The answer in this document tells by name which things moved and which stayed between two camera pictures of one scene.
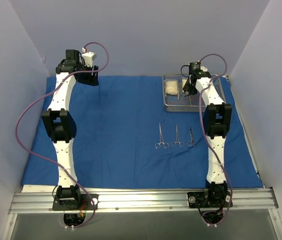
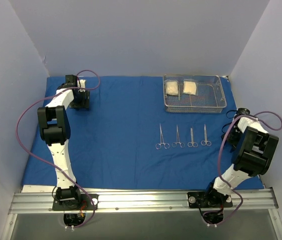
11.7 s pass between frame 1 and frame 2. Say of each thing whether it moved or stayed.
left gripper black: moved
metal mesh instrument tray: stayed
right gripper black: moved
